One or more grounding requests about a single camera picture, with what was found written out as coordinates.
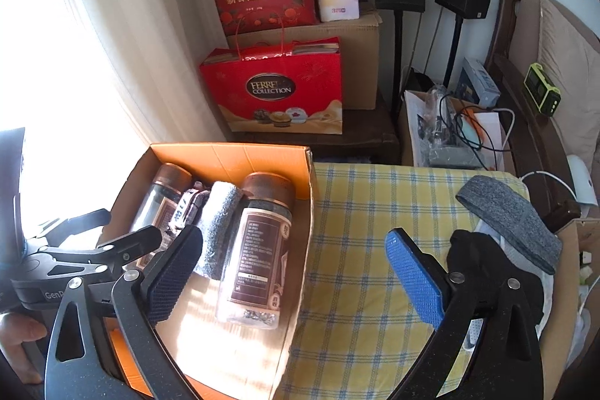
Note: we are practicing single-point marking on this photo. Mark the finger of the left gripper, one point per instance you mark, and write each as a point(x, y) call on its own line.
point(57, 230)
point(126, 242)

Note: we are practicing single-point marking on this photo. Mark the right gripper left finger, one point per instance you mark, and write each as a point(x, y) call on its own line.
point(139, 300)

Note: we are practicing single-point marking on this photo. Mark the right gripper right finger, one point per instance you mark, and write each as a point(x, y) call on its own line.
point(506, 361)

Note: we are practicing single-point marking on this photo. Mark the snickers bar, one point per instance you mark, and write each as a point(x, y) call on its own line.
point(188, 210)

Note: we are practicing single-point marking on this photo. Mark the grey knit headband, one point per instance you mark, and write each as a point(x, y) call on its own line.
point(514, 218)

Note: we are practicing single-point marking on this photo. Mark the person's left hand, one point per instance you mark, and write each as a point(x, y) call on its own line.
point(16, 329)

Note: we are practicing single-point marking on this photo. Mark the glass jar left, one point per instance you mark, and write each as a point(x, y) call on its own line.
point(160, 204)

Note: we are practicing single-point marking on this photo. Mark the glass jar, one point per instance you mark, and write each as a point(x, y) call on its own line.
point(254, 273)
point(160, 204)

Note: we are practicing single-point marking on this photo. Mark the orange cardboard box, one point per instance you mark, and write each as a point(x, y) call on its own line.
point(232, 337)

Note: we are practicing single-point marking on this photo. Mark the grey rolled sock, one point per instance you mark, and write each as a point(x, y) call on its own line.
point(215, 220)

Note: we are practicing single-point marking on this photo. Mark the glass jar right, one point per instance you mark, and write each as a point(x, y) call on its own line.
point(254, 273)

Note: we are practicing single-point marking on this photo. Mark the open brown cardboard box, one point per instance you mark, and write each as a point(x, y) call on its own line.
point(561, 378)

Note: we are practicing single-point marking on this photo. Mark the yellow plaid cloth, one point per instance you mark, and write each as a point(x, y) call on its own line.
point(357, 333)

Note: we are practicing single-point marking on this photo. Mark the white rounded device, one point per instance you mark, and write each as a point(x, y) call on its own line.
point(583, 186)

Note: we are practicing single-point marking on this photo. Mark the red ferrero gift bag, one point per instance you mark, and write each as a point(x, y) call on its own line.
point(287, 88)

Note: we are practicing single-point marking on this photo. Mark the white curtain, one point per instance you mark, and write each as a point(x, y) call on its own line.
point(155, 48)

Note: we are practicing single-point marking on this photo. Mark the dark low cabinet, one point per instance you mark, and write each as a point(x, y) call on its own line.
point(368, 134)

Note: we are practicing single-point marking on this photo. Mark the green yellow portable device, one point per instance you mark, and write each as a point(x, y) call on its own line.
point(545, 95)

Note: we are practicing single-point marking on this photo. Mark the small white blue box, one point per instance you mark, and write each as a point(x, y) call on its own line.
point(475, 85)

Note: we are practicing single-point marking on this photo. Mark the large brown cardboard box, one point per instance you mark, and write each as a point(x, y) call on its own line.
point(359, 52)

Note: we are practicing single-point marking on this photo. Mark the beige sofa cushion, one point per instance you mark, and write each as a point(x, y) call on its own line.
point(547, 32)

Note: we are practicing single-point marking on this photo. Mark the box of cables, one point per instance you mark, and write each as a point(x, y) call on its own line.
point(439, 131)

